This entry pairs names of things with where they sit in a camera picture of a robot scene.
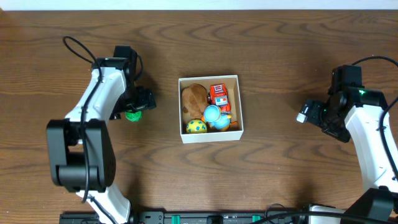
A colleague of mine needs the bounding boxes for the green ribbed plastic cap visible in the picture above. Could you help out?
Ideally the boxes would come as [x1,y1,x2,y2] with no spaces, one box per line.
[125,111,142,122]

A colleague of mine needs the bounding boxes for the brown plush toy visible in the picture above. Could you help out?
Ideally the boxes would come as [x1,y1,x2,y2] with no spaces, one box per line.
[181,83,209,124]

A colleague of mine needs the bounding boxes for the yellow ball blue letters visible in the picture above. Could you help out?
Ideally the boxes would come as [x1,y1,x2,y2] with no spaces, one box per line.
[186,119,208,134]

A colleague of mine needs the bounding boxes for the orange duck toy blue hat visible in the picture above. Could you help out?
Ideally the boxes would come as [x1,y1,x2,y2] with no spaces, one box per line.
[201,105,238,131]

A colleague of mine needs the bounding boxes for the red toy fire truck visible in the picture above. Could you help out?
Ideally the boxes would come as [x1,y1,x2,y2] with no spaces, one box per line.
[208,83,231,113]

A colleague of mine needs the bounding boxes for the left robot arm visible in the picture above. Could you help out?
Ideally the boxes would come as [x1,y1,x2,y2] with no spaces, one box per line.
[46,45,156,223]

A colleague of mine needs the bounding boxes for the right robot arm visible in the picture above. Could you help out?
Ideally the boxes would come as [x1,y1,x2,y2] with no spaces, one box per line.
[297,65,397,223]

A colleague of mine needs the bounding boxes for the white cardboard box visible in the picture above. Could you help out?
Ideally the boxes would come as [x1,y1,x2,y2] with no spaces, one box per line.
[178,75,244,144]

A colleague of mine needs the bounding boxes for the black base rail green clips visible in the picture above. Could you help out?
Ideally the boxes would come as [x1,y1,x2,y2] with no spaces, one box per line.
[58,210,312,224]

